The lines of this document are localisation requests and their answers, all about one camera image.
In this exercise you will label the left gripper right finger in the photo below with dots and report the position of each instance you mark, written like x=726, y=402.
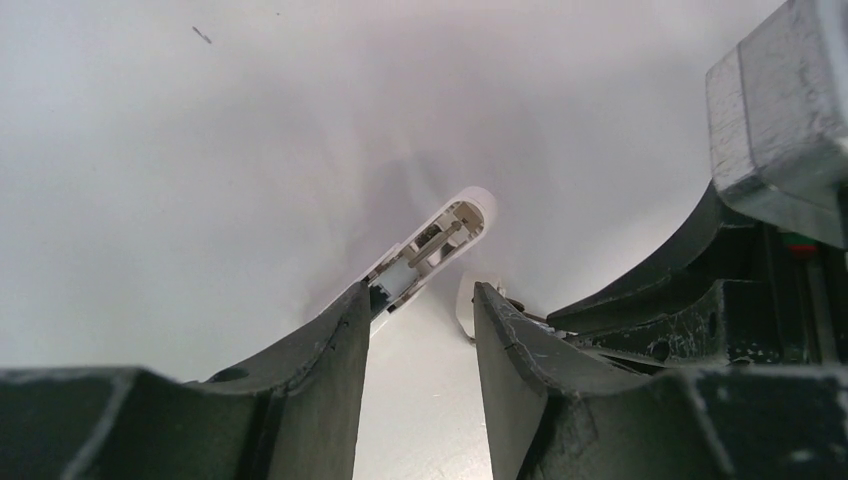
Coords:
x=553, y=412

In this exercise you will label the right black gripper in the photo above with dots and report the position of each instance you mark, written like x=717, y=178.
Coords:
x=732, y=290

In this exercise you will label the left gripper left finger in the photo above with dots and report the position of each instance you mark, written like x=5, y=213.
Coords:
x=291, y=411

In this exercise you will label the loose bent metal staple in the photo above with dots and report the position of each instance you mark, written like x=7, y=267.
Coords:
x=203, y=36

